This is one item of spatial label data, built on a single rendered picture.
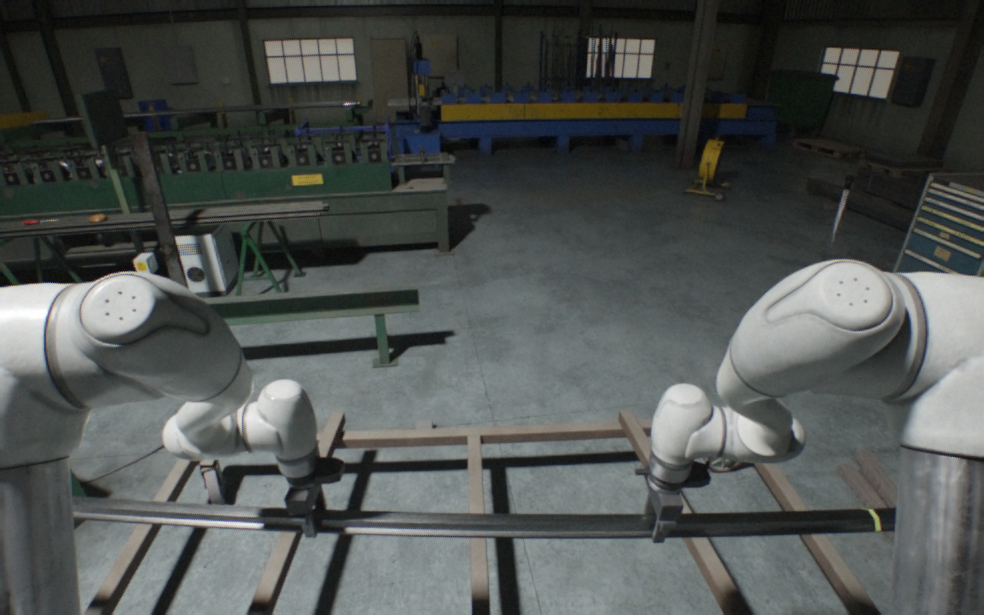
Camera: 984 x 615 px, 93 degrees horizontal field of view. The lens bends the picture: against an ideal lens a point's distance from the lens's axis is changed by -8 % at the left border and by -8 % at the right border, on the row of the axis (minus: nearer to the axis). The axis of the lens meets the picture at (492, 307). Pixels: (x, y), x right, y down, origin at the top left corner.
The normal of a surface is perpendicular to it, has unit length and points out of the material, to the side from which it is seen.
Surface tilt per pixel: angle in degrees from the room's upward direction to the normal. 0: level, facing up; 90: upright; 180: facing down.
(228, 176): 90
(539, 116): 90
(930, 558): 71
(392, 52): 90
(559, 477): 0
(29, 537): 66
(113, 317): 41
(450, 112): 90
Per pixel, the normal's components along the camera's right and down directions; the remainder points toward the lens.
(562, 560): 0.00, -0.88
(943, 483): -0.81, -0.12
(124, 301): 0.29, -0.38
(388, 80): 0.16, 0.47
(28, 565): 0.83, -0.16
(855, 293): -0.26, -0.41
